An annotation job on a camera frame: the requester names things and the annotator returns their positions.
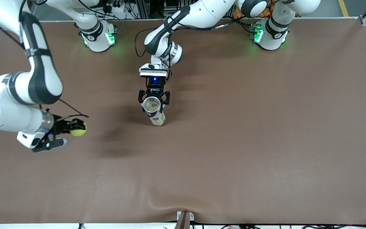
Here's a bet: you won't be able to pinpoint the yellow tennis ball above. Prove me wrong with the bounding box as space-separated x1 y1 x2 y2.
70 122 88 137

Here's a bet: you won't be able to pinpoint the white blue tennis ball can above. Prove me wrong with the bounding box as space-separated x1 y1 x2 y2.
142 96 166 126

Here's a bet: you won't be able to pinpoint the white power strip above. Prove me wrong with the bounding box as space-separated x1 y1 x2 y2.
102 0 131 15

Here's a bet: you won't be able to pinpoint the orange snack bags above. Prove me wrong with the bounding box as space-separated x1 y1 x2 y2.
233 7 274 18

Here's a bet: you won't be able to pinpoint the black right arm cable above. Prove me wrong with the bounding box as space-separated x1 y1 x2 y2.
0 0 90 121

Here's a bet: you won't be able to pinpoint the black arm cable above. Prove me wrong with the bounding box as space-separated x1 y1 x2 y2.
0 0 90 121
134 0 285 81

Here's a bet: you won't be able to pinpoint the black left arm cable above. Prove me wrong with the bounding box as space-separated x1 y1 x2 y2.
134 0 285 81

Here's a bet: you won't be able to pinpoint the aluminium frame post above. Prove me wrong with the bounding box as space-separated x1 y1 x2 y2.
174 211 195 229

